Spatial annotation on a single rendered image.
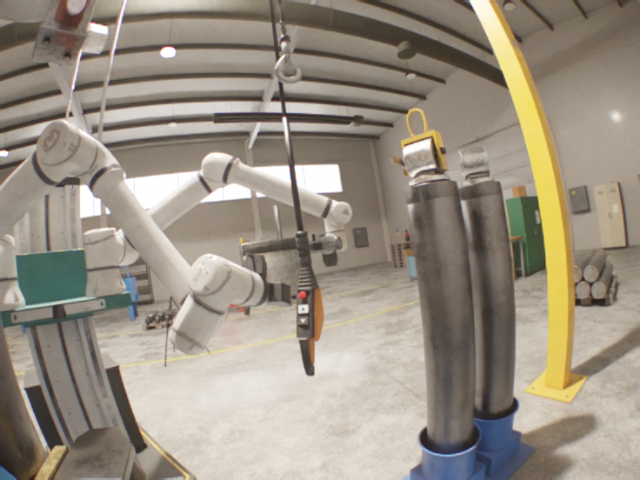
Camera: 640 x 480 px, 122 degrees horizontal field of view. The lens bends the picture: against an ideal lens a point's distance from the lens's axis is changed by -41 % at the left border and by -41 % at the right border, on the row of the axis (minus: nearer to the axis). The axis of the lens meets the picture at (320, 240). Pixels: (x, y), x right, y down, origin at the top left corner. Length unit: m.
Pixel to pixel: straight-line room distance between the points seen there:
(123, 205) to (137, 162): 13.64
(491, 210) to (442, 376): 0.70
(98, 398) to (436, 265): 1.56
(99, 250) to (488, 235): 1.60
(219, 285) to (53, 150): 0.53
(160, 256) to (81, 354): 0.90
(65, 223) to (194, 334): 1.02
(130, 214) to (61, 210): 0.78
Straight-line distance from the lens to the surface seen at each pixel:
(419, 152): 1.15
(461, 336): 1.16
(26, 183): 0.91
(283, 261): 8.23
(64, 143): 0.81
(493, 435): 1.66
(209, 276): 0.58
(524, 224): 6.99
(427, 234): 1.09
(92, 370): 1.55
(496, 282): 1.35
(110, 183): 0.89
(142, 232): 0.81
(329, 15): 6.30
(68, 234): 1.51
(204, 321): 0.62
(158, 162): 14.32
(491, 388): 1.53
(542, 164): 2.22
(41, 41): 0.75
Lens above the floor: 1.30
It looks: 2 degrees up
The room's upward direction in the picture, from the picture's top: 8 degrees counter-clockwise
